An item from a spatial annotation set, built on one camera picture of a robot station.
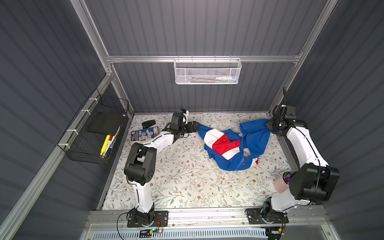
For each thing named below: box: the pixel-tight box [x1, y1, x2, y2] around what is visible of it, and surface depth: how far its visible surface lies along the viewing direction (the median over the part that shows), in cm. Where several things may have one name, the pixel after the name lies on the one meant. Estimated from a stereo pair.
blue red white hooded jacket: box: [197, 118, 271, 171], surface depth 91 cm
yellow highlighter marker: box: [100, 135, 111, 156], surface depth 72 cm
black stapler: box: [141, 119, 156, 129], surface depth 114 cm
